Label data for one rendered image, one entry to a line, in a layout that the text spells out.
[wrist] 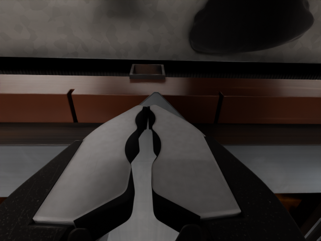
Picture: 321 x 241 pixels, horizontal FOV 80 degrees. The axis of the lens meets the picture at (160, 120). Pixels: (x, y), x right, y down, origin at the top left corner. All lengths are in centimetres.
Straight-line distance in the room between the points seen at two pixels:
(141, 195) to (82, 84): 17
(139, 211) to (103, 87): 19
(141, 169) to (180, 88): 11
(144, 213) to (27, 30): 35
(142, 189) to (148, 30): 25
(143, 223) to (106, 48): 30
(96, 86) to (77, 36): 14
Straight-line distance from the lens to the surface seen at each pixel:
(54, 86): 28
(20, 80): 32
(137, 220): 34
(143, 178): 26
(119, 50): 37
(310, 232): 57
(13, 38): 43
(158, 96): 19
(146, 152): 23
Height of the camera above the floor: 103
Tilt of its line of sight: 57 degrees down
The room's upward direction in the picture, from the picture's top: 176 degrees clockwise
